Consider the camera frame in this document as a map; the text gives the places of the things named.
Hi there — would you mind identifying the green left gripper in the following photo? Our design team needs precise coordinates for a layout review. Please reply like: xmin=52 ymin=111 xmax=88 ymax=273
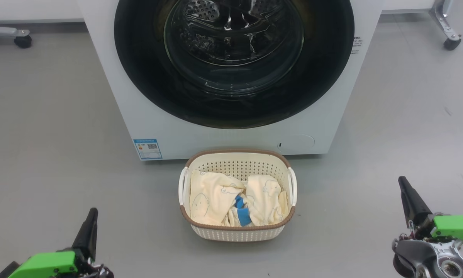
xmin=7 ymin=208 xmax=100 ymax=278

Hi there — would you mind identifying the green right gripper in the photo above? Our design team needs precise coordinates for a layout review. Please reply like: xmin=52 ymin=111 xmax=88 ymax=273
xmin=398 ymin=176 xmax=463 ymax=250

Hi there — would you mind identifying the cream garment with blue part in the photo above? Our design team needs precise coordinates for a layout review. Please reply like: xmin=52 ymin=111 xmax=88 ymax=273
xmin=190 ymin=170 xmax=252 ymax=227

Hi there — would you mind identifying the cream bear print garment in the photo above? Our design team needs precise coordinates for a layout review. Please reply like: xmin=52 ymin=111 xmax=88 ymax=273
xmin=246 ymin=175 xmax=290 ymax=227

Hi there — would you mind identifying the washing machine door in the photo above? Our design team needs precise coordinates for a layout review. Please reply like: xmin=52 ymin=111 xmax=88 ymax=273
xmin=114 ymin=0 xmax=355 ymax=129

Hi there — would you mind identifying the white front-load washing machine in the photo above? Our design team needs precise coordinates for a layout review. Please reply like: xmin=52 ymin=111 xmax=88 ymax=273
xmin=77 ymin=0 xmax=384 ymax=161

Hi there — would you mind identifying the stainless steel washing machine drum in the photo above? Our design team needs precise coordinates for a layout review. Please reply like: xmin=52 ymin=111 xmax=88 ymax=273
xmin=165 ymin=0 xmax=304 ymax=67

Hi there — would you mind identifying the blue energy label sticker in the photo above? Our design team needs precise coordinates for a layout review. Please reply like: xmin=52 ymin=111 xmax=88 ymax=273
xmin=133 ymin=139 xmax=163 ymax=160

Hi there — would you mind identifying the round filter cover flap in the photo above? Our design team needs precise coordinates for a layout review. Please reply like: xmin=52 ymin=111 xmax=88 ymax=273
xmin=277 ymin=134 xmax=316 ymax=155

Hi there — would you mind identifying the cream perforated laundry basket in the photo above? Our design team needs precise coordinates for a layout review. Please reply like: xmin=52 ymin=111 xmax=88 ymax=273
xmin=178 ymin=149 xmax=298 ymax=242

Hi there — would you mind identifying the grey stand foot with caster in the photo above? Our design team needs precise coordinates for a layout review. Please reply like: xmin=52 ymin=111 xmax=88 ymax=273
xmin=428 ymin=0 xmax=463 ymax=51
xmin=0 ymin=21 xmax=32 ymax=49

